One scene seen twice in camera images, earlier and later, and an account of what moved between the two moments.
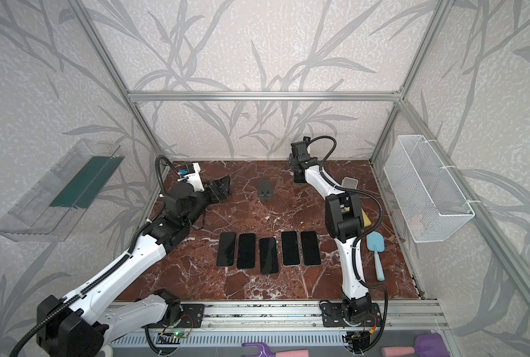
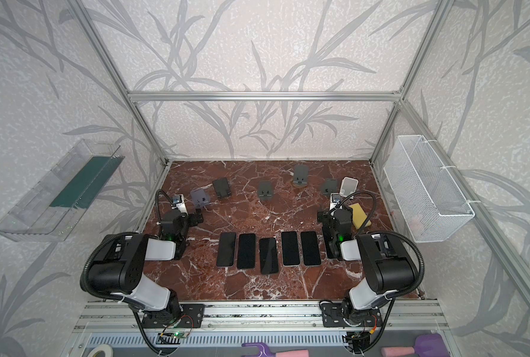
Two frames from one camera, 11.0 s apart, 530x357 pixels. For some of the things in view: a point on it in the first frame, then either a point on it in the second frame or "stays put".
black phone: (268, 255) stays put
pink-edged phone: (226, 251) stays put
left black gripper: (212, 192) -> (191, 215)
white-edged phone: (290, 248) stays put
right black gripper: (298, 165) -> (326, 219)
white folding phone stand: (349, 182) stays put
